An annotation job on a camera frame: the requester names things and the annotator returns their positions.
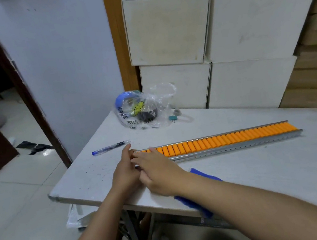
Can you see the person's right forearm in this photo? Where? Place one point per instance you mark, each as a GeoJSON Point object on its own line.
{"type": "Point", "coordinates": [262, 209]}

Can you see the person's left fingers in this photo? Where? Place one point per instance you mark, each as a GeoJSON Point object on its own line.
{"type": "Point", "coordinates": [127, 156]}

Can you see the metal rail with orange rollers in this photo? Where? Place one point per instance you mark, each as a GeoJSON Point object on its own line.
{"type": "Point", "coordinates": [223, 142]}

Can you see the person's right hand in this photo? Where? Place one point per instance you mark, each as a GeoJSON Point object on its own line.
{"type": "Point", "coordinates": [163, 176]}

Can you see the stack of brown cardboard boxes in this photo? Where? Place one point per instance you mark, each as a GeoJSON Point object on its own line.
{"type": "Point", "coordinates": [316, 72]}

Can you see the blue ball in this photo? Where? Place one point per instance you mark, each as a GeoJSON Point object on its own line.
{"type": "Point", "coordinates": [123, 99]}

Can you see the yellow packet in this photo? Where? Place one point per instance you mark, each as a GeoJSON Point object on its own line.
{"type": "Point", "coordinates": [138, 108]}

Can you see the black round object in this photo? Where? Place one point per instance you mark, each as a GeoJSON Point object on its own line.
{"type": "Point", "coordinates": [147, 115]}

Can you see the white flat board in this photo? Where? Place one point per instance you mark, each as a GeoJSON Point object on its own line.
{"type": "Point", "coordinates": [81, 216]}

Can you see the person's left forearm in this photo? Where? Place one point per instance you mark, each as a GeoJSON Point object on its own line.
{"type": "Point", "coordinates": [100, 232]}

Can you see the blue pen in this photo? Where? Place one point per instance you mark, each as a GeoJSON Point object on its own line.
{"type": "Point", "coordinates": [109, 148]}

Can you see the orange wooden post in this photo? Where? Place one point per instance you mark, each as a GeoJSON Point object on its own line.
{"type": "Point", "coordinates": [119, 41]}

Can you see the person's right thumb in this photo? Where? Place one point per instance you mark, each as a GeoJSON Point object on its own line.
{"type": "Point", "coordinates": [145, 181]}

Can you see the grey metal table frame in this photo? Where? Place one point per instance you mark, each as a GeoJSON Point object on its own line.
{"type": "Point", "coordinates": [133, 230]}

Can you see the clear plastic bag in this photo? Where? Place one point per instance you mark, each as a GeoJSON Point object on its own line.
{"type": "Point", "coordinates": [156, 101]}

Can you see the teal binder clip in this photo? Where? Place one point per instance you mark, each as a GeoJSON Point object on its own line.
{"type": "Point", "coordinates": [172, 118]}

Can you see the blue cloth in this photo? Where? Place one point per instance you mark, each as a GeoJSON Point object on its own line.
{"type": "Point", "coordinates": [197, 207]}

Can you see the stack of white boxes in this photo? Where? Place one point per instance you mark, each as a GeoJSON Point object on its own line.
{"type": "Point", "coordinates": [250, 23]}

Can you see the black cloth scrap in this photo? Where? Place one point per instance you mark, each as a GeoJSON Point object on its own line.
{"type": "Point", "coordinates": [34, 147]}

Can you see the dark brown door frame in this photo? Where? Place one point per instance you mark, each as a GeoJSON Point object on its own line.
{"type": "Point", "coordinates": [21, 84]}

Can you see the person's left hand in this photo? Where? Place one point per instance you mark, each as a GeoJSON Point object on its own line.
{"type": "Point", "coordinates": [124, 177]}

